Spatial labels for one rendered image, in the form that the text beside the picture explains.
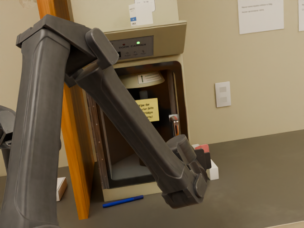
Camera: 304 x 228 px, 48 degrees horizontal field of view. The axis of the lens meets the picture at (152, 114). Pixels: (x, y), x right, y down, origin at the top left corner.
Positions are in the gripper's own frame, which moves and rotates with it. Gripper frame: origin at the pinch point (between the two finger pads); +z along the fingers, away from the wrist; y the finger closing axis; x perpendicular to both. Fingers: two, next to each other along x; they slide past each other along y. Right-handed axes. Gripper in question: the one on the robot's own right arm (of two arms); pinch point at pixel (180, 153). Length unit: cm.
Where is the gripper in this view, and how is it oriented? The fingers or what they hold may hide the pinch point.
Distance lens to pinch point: 99.8
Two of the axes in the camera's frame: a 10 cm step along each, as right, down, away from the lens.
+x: 1.5, 9.7, 1.9
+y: -9.8, 1.7, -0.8
